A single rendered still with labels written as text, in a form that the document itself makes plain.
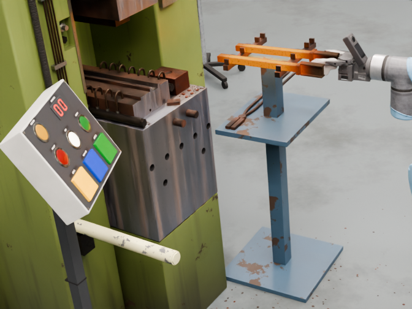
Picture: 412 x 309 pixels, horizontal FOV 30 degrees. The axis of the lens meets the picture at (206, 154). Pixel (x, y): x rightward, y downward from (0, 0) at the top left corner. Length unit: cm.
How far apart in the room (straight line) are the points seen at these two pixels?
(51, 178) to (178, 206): 87
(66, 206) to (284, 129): 110
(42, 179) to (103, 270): 91
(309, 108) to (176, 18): 62
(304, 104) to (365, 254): 76
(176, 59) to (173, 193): 54
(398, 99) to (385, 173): 132
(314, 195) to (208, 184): 101
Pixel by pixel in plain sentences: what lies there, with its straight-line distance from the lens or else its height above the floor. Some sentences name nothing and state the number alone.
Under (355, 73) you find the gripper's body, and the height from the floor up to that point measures 94.
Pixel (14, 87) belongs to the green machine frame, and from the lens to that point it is 240.
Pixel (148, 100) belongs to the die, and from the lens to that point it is 261.
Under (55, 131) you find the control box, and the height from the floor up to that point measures 114.
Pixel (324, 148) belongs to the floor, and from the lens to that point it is 423.
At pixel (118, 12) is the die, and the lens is 243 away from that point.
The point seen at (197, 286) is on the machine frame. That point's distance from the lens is 303.
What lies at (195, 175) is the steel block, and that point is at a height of 61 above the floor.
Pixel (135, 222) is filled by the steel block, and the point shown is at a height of 53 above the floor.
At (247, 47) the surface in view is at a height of 99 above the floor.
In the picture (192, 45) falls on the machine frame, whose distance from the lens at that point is 302.
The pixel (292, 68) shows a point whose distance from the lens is 270.
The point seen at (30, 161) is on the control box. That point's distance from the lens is 199.
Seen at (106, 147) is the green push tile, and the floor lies 101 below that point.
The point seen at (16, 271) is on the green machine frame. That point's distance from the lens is 291.
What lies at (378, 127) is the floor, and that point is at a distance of 446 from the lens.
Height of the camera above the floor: 200
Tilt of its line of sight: 28 degrees down
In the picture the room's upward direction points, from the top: 6 degrees counter-clockwise
